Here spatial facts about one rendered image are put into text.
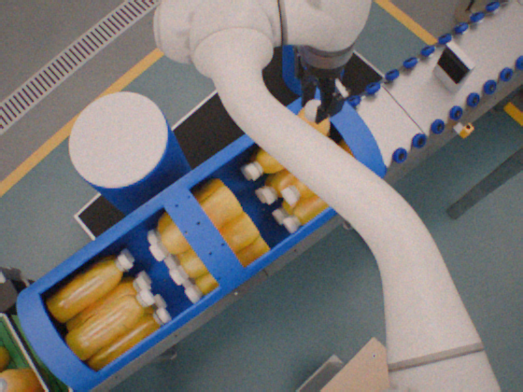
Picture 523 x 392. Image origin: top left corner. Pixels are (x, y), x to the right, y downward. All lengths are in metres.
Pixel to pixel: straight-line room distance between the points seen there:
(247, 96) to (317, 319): 1.76
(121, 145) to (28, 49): 1.73
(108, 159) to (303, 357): 1.29
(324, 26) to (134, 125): 0.83
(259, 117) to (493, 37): 1.28
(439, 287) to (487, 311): 1.95
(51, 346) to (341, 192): 0.77
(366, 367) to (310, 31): 0.85
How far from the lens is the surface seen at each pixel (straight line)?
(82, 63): 2.86
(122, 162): 1.38
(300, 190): 1.18
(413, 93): 1.57
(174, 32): 0.66
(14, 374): 1.37
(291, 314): 2.28
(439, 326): 0.51
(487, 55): 1.72
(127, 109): 1.43
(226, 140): 2.30
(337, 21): 0.68
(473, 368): 0.51
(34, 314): 1.17
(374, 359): 1.29
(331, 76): 0.83
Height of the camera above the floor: 2.27
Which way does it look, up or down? 74 degrees down
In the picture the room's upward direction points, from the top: 5 degrees counter-clockwise
